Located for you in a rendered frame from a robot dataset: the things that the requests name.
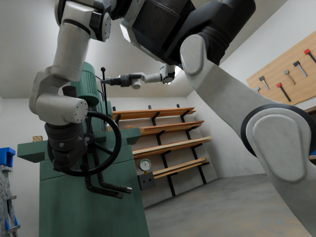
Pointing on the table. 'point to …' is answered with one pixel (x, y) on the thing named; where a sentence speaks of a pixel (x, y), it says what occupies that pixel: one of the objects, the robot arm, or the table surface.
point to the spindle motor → (87, 85)
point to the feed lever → (105, 91)
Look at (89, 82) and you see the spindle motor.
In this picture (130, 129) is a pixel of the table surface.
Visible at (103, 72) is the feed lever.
